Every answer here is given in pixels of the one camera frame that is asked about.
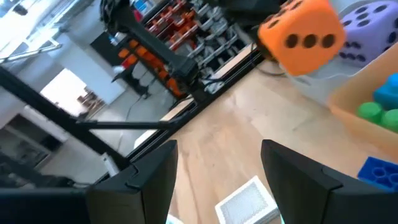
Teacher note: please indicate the rack with orange bins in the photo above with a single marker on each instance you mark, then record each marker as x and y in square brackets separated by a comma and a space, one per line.
[186, 28]

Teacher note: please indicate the bright green two-stud block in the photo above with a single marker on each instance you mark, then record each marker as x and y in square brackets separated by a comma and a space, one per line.
[373, 113]

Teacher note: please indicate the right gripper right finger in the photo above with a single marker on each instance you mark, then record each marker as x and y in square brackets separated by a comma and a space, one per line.
[304, 202]

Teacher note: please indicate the light blue rounded block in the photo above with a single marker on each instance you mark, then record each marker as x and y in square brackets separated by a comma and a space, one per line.
[388, 93]

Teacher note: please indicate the purple foam die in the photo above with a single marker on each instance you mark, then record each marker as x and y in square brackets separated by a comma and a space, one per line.
[370, 34]

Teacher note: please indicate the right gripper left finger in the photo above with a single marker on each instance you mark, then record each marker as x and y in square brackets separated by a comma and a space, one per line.
[136, 202]

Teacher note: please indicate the grey card deck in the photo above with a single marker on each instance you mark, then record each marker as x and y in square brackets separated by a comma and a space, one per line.
[245, 202]

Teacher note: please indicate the dark blue toy block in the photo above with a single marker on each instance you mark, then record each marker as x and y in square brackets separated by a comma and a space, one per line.
[379, 172]

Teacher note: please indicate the orange foam die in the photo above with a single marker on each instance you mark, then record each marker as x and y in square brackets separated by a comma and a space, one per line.
[298, 40]

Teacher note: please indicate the clear yellow bin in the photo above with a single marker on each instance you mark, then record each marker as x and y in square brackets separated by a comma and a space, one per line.
[348, 102]

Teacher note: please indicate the light teal flat block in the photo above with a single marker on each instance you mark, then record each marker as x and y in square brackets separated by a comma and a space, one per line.
[174, 220]

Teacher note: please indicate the grey plastic bin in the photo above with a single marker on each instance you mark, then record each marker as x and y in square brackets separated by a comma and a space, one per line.
[314, 84]

